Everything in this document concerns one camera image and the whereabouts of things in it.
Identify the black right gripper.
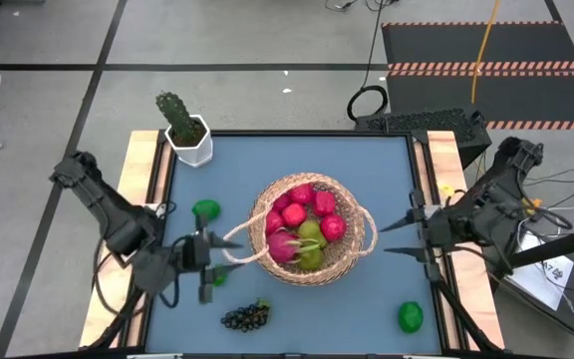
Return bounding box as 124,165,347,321
380,189,470,283

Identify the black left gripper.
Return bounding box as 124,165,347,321
179,214,246,305

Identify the pink dragon fruit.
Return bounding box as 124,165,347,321
265,227,321,265

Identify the woven wicker basket with handles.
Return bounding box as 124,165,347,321
221,172,379,288

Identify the small dark red fruit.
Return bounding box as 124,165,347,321
271,192,292,213

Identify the orange-red peach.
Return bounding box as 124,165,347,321
281,201,308,228

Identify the bumpy red fruit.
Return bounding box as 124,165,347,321
312,190,337,217

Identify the yellow-green pear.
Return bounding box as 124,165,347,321
296,218,328,248

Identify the black grape bunch with leaf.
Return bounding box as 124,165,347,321
219,297,272,334

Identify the large glossy green fruit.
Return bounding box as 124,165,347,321
398,300,426,334

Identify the light wooden side board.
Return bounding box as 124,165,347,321
426,130,506,350
78,130,161,349

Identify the white hexagonal plant pot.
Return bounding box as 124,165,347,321
163,113,214,169

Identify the white paper sheet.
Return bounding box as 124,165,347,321
504,233,574,311

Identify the black stand bar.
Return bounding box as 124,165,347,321
493,222,574,280

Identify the green artificial cactus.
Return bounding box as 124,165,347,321
154,91,203,146

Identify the black hazard-striped floor mat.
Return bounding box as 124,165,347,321
380,20,574,132

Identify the black frame strut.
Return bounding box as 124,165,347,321
87,288,148,350
429,268,502,353

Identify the orange cable connector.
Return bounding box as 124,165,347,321
520,197,543,216

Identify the black table frame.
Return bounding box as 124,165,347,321
127,129,450,358

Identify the yellow cable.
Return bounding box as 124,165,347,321
469,0,501,105

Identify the black coiled cable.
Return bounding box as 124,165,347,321
346,0,390,123

